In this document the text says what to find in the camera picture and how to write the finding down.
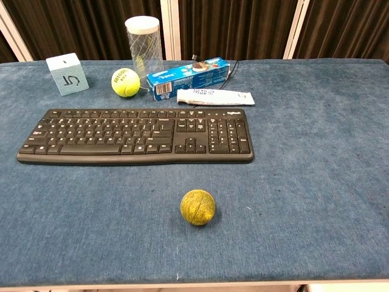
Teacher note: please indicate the black Logitech keyboard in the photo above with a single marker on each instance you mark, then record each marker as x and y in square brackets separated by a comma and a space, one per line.
[136, 137]

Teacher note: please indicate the white frame post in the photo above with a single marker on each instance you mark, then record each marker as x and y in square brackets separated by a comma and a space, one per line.
[296, 29]
[170, 29]
[15, 36]

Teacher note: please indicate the dark brown curtain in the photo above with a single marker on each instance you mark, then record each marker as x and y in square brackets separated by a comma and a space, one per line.
[237, 27]

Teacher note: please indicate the blue Oreo cookie box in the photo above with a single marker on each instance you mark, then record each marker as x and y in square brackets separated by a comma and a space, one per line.
[188, 79]

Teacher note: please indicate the light blue number cube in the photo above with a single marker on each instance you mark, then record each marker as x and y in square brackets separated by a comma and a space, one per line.
[68, 76]

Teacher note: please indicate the white toothpaste tube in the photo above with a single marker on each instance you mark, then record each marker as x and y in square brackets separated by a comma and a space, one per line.
[215, 97]

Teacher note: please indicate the bright yellow printed tennis ball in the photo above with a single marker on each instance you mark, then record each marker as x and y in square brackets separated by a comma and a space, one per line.
[125, 82]

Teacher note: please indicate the clear plastic canister white lid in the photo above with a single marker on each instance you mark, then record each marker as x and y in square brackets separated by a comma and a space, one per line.
[144, 45]

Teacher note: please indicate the blue table cloth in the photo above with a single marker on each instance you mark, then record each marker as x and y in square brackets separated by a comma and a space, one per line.
[304, 182]

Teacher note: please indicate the worn dark yellow tennis ball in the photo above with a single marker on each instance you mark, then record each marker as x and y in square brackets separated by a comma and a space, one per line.
[197, 207]

